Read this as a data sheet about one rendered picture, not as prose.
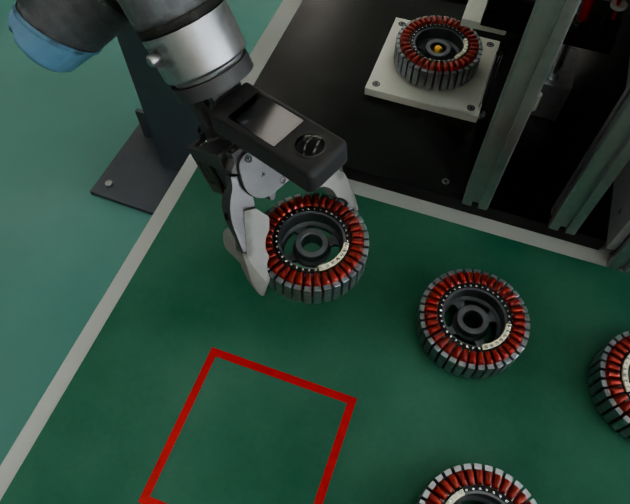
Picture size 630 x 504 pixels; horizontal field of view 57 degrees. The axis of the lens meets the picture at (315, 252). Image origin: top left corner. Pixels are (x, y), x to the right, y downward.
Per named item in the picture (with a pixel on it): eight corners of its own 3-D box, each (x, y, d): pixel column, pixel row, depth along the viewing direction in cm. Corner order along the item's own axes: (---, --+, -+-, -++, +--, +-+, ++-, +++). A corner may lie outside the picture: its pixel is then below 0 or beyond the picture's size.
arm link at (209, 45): (242, -8, 44) (158, 44, 41) (267, 48, 47) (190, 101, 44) (197, 0, 50) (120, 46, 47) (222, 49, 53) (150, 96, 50)
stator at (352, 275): (234, 256, 59) (229, 237, 56) (310, 192, 63) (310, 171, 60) (312, 328, 55) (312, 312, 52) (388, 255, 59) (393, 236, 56)
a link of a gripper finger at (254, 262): (239, 280, 60) (240, 192, 57) (271, 298, 55) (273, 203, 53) (212, 285, 58) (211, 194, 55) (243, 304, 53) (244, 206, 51)
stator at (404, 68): (379, 76, 76) (382, 54, 73) (411, 26, 81) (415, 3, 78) (460, 104, 74) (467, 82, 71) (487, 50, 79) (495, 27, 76)
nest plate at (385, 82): (364, 94, 76) (364, 87, 75) (395, 23, 84) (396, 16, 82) (476, 123, 74) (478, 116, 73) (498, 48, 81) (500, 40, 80)
